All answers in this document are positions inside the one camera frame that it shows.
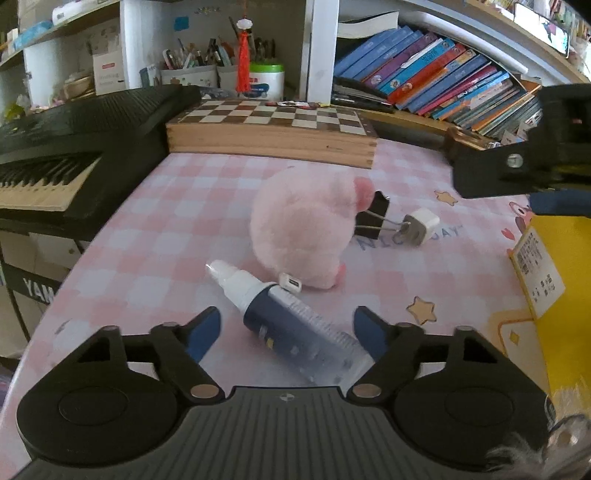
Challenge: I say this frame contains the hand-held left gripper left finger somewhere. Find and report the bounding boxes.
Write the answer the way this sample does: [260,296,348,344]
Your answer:
[76,305,223,400]

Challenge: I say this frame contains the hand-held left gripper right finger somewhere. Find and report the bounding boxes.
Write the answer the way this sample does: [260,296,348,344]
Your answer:
[346,305,497,401]

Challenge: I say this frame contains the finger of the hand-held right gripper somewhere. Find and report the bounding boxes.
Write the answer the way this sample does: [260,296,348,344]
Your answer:
[450,136,591,216]
[529,83,591,167]

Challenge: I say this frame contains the dark blue spray bottle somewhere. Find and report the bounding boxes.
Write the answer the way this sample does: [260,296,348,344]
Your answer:
[204,259,374,386]

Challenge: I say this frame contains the white charger plug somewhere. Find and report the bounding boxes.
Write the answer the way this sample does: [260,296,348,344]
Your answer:
[403,209,438,247]

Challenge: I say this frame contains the small white adapter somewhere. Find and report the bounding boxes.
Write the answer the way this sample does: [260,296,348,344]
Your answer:
[278,272,304,294]

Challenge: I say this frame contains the black binder clip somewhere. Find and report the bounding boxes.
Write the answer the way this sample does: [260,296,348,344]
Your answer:
[355,190,414,241]

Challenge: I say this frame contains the pink plush pig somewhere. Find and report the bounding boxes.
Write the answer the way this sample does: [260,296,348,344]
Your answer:
[249,167,376,291]

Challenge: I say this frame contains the yellow cardboard box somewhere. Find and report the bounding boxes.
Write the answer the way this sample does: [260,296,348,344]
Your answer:
[508,213,591,395]

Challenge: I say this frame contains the desktop with pink checkered tablecloth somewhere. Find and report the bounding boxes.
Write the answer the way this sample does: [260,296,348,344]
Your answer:
[9,150,591,416]

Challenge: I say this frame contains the dark brown box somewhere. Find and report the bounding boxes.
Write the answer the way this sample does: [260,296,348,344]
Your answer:
[444,126,502,162]

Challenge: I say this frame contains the smartphone with lit screen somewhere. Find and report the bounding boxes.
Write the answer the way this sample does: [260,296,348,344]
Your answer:
[513,2,570,58]

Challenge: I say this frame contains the row of leaning colourful books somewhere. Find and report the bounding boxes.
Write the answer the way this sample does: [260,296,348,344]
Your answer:
[332,25,543,139]

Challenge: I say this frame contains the black flat case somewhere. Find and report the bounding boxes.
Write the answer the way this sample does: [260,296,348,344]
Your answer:
[331,76,397,114]

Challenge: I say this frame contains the black keyboard stand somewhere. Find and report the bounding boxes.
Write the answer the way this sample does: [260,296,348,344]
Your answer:
[0,222,93,319]

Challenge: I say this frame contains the thick white-paged book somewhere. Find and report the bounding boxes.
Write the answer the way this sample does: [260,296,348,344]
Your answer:
[337,11,400,40]

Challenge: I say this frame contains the wooden chess board box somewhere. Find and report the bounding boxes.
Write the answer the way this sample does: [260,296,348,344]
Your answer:
[165,98,379,169]

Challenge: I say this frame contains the white bookshelf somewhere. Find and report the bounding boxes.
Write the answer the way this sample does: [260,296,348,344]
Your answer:
[0,0,591,116]

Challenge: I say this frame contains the grey furry cuff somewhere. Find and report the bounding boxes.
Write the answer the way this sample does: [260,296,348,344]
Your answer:
[485,388,591,480]

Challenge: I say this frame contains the black electronic keyboard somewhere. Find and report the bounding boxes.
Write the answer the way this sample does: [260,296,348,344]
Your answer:
[0,84,202,241]

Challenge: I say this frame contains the white jar with green lid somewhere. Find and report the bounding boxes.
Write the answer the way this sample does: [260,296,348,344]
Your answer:
[248,62,286,100]

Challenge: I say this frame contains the white pen holder with pens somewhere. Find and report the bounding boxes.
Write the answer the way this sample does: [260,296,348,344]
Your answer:
[159,37,250,90]

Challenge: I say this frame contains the red tassel ornament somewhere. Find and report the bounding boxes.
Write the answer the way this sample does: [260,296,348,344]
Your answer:
[235,17,254,94]

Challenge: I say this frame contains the brass bowl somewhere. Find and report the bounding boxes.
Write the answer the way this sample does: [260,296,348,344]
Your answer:
[65,76,95,100]

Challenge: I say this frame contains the white box with red label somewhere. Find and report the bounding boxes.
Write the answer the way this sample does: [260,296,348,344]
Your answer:
[91,51,127,96]

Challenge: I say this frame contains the blue tissue pack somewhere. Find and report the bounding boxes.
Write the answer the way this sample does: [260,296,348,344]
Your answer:
[14,21,54,49]

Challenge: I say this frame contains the white tissue pack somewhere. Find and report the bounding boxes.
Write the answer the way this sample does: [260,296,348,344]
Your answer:
[52,2,93,24]

